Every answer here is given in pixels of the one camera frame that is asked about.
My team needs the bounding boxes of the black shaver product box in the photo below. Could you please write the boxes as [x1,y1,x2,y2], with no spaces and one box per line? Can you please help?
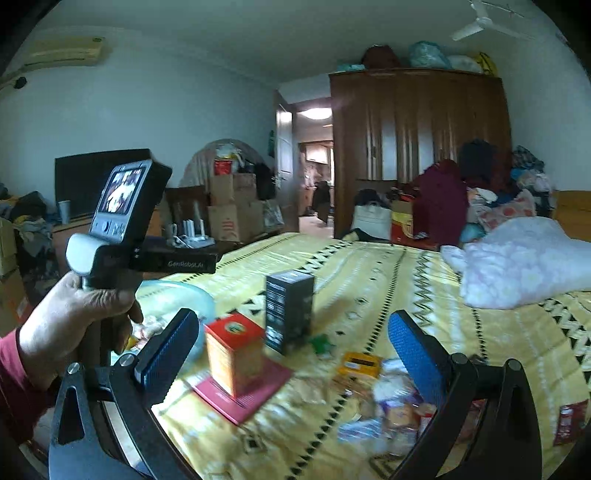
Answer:
[264,270,315,355]

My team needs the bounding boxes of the white air conditioner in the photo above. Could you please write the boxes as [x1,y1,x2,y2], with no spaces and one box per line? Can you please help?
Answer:
[22,36,105,70]

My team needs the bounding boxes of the orange snack packet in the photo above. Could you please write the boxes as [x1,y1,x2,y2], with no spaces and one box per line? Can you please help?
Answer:
[338,352,382,379]

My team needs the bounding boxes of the black television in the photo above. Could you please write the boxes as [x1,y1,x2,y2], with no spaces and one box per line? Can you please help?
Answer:
[54,148,152,219]

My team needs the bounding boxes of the clear glass bowl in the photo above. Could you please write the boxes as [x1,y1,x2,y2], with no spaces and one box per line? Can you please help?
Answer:
[124,280,215,374]

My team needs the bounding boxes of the yellow patterned bed sheet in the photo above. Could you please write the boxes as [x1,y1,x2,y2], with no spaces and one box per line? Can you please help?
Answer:
[154,233,590,479]

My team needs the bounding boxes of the pink flat box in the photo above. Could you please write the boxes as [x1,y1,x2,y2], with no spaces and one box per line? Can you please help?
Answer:
[192,359,294,426]

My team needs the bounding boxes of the maroon hanging garment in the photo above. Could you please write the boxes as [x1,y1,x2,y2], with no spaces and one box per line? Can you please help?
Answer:
[417,159,468,247]

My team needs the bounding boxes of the white floral pillow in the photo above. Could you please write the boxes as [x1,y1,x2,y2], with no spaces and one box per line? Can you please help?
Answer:
[440,217,590,310]

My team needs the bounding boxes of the stacked cardboard boxes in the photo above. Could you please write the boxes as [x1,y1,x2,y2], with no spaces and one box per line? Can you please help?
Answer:
[208,173,264,243]

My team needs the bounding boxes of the white ceiling fan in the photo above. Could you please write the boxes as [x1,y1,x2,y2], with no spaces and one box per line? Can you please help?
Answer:
[450,0,533,42]

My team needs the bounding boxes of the white tote bag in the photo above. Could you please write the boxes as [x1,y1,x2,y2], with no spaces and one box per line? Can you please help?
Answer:
[352,203,392,241]

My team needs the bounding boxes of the red tea box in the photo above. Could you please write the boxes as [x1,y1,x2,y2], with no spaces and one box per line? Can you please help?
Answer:
[205,313,264,397]

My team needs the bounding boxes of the brown wooden wardrobe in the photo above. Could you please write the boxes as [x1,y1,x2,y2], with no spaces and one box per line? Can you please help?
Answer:
[329,68,512,234]

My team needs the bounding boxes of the wooden drawer chest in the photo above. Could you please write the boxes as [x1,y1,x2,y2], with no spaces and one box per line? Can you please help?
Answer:
[50,207,165,278]

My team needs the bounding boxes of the person left hand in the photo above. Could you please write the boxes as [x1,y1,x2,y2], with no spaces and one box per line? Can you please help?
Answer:
[17,272,143,390]

